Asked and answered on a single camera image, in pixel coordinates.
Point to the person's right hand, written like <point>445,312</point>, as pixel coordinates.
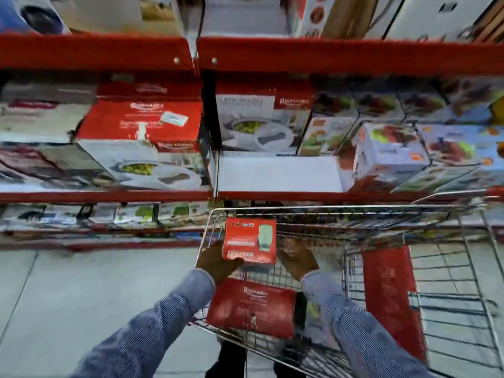
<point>299,260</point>

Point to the person's left hand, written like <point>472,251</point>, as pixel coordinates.
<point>214,261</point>

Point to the person's right fingers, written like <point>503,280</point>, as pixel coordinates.
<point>285,253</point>

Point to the person's left fingers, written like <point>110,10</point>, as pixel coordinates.
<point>233,265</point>

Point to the small red product box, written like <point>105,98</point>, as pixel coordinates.
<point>250,240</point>

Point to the person's left forearm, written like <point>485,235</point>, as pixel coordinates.
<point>157,330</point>

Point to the person's right forearm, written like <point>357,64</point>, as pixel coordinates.
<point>354,330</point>

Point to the large red flat box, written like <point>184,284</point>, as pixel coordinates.
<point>252,309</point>

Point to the plain white box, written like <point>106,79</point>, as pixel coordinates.
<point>279,173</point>

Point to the person's dark trousers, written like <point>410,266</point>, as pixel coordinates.
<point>226,362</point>

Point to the red cart seat flap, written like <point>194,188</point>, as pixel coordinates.
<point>391,295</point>

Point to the red and white cookware box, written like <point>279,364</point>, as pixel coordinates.
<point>141,153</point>
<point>260,121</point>

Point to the row of low shelf boxes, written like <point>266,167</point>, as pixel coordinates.
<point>98,216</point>

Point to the row of colourful appliance boxes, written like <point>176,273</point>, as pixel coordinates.
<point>413,149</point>

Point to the red metal shelving rack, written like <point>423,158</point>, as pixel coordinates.
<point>315,57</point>

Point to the grey box with dark picture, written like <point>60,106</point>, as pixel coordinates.
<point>51,169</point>

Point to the white glossy box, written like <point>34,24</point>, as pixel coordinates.
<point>246,15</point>

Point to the white box with red print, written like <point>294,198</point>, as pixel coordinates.
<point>39,118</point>

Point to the white box with red fruit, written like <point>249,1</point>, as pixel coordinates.
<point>338,15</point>

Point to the beige and white box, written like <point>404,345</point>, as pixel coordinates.
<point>122,13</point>

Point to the white box with wooden stripes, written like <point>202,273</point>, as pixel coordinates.
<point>445,15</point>

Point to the blue box with dark picture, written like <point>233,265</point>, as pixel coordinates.
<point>31,13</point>

